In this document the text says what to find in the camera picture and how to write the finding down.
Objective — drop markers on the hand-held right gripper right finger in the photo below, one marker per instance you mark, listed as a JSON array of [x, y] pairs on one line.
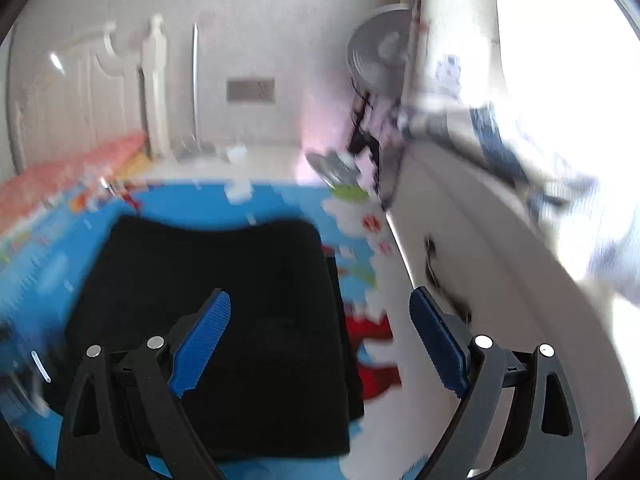
[[440, 345]]

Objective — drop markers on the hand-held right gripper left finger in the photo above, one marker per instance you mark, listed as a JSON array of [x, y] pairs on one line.
[[200, 345]]

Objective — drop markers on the black pants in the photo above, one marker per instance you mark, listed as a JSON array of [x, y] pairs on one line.
[[270, 310]]

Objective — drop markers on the white cabinet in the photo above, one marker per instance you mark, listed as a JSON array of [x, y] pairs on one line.
[[480, 240]]

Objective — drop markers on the blue cartoon printed blanket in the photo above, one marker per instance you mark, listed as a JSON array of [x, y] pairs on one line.
[[60, 260]]

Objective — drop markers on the white blue patterned cloth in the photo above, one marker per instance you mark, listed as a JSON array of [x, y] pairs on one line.
[[495, 135]]

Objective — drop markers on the pink printed quilt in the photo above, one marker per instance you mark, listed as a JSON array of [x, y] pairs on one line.
[[60, 175]]

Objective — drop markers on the white rod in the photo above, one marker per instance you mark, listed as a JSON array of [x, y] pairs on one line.
[[197, 85]]

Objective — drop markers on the white bed headboard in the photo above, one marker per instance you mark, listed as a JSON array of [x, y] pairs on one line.
[[75, 100]]

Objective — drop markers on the grey standing fan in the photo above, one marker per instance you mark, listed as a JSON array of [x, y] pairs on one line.
[[372, 55]]

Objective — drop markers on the grey wall socket plate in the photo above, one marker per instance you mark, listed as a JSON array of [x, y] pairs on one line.
[[250, 91]]

